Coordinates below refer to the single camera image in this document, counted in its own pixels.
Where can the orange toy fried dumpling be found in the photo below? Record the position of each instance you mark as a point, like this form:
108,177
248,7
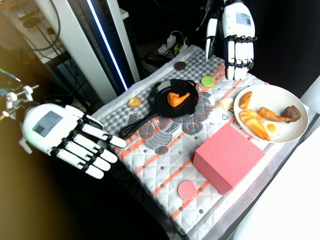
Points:
246,100

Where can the white shelf unit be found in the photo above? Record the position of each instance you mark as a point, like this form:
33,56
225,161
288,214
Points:
15,30

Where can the white round plate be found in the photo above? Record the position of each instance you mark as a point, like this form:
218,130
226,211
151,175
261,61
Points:
272,98

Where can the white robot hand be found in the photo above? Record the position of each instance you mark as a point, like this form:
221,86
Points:
235,27
62,125

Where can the pink box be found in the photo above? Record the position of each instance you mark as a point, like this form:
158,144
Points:
227,152

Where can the orange toy shrimp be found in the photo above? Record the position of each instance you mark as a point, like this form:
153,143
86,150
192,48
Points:
252,122

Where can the orange toy chicken drumstick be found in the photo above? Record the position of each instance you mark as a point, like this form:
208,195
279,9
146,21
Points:
175,98

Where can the black power adapter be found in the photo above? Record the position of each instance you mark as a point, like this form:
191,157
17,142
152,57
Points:
154,59

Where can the yellow toy cookie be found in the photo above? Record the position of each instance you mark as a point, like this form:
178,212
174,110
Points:
134,102

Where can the dark brown toy meat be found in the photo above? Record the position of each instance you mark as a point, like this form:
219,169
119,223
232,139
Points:
292,112

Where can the pink round disc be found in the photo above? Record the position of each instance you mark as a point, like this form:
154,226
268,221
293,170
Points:
187,190

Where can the green round disc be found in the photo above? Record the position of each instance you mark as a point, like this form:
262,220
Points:
208,81

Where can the grey table cloth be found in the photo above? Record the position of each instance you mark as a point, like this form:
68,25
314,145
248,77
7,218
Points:
252,187

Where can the white power strip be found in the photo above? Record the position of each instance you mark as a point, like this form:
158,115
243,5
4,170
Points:
163,49

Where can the white charger plug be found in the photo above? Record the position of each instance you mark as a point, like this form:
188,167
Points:
172,40

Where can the brown round disc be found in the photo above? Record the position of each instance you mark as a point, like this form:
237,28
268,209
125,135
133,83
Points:
180,65

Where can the black frying pan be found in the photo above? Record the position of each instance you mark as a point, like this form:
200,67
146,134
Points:
162,108

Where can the white pillar with blue light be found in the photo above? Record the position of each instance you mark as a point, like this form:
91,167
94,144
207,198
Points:
82,50

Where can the grey checked bear quilt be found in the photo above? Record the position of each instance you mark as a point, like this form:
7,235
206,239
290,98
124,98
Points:
170,160

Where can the toy fried egg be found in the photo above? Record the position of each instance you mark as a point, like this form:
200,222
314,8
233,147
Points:
271,128

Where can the white toy dumpling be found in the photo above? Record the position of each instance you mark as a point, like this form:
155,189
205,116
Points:
225,103

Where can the brown toy chicken wing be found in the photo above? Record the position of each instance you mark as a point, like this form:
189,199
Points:
271,114

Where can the green plug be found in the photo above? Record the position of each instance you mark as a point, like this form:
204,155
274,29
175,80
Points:
178,48

